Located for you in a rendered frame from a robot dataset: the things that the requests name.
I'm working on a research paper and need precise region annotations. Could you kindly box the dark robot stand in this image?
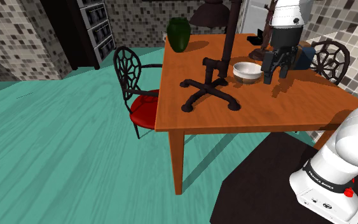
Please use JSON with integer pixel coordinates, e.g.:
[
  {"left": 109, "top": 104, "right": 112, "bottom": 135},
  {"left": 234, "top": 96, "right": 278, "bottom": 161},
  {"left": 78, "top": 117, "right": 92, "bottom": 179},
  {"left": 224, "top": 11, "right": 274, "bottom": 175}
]
[{"left": 209, "top": 131, "right": 358, "bottom": 224}]

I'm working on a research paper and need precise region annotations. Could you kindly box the blue box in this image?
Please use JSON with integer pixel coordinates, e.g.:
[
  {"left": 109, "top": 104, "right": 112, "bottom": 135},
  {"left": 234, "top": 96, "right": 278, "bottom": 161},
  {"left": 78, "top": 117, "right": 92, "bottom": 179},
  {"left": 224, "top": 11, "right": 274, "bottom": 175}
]
[{"left": 293, "top": 43, "right": 317, "bottom": 71}]

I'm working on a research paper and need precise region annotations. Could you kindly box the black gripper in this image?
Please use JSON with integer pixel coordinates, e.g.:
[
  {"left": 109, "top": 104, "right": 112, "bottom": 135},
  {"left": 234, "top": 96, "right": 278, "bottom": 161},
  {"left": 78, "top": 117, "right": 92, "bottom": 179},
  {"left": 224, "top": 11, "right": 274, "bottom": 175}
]
[{"left": 260, "top": 25, "right": 304, "bottom": 85}]

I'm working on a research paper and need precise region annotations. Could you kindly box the orange wooden table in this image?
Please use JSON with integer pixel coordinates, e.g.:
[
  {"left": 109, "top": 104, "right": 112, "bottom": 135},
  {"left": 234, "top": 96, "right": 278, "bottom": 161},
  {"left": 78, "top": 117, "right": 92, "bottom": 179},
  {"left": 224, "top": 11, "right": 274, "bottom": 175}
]
[{"left": 154, "top": 32, "right": 358, "bottom": 196}]

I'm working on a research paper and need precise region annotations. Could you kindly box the black chair with red seat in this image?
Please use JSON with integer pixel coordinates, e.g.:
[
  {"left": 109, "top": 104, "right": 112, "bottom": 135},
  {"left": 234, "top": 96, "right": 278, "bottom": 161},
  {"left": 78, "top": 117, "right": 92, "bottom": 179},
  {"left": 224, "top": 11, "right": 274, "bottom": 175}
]
[{"left": 113, "top": 45, "right": 164, "bottom": 140}]

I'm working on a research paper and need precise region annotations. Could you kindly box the white door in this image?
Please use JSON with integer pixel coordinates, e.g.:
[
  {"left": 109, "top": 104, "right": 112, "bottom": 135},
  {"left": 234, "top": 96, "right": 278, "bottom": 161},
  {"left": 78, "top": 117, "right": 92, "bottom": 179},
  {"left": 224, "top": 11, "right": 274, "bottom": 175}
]
[{"left": 242, "top": 0, "right": 275, "bottom": 35}]

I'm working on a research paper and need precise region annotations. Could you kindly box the black lattice-back chair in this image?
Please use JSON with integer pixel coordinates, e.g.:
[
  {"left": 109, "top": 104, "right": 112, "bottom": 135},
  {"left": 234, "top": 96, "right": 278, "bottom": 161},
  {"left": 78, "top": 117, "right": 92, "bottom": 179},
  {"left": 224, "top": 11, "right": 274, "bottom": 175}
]
[{"left": 308, "top": 40, "right": 351, "bottom": 87}]

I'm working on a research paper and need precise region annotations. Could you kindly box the dark green vase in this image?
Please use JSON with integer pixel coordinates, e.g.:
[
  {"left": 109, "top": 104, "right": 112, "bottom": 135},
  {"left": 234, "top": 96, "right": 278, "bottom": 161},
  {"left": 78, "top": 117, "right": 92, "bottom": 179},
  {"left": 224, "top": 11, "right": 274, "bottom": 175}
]
[{"left": 166, "top": 17, "right": 192, "bottom": 53}]

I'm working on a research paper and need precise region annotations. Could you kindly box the white bowl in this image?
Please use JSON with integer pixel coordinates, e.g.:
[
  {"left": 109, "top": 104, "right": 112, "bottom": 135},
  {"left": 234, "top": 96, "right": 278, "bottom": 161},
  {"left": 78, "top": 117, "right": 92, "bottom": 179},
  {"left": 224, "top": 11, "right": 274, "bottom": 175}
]
[{"left": 232, "top": 61, "right": 263, "bottom": 85}]

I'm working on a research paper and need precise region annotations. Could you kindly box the small black box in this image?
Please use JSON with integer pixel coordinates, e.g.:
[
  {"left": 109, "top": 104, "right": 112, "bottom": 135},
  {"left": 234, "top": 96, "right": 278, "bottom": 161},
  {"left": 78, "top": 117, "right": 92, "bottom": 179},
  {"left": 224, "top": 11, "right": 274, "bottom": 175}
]
[{"left": 246, "top": 29, "right": 265, "bottom": 46}]

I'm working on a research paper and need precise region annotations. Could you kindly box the dark pipe table lamp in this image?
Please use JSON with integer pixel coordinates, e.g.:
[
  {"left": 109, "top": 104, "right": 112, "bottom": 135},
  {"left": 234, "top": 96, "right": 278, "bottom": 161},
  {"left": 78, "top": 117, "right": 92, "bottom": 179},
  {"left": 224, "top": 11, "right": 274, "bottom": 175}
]
[{"left": 179, "top": 0, "right": 244, "bottom": 113}]

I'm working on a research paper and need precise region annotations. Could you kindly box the brown tree-shaped figure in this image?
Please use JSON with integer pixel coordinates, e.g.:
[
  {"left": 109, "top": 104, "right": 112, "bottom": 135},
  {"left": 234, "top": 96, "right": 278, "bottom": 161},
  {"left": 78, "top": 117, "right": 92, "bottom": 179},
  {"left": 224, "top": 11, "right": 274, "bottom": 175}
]
[{"left": 248, "top": 0, "right": 279, "bottom": 62}]

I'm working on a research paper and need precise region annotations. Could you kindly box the dark shelf cabinet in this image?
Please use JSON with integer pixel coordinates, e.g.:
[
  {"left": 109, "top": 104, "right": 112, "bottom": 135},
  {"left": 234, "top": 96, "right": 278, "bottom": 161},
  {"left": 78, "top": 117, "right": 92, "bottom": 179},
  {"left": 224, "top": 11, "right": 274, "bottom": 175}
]
[{"left": 66, "top": 0, "right": 117, "bottom": 71}]

